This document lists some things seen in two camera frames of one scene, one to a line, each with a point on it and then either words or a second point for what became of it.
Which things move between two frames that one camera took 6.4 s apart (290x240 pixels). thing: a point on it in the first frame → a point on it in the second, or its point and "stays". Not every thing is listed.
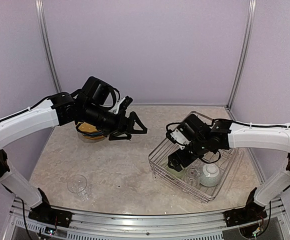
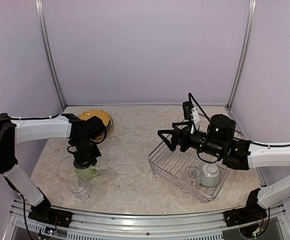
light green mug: x=177 y=174 → x=85 y=173
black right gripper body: x=184 y=160 → x=187 y=144
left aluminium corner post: x=41 y=23 stays
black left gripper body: x=109 y=124 → x=87 y=155
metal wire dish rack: x=199 y=180 stays
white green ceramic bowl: x=210 y=175 stays
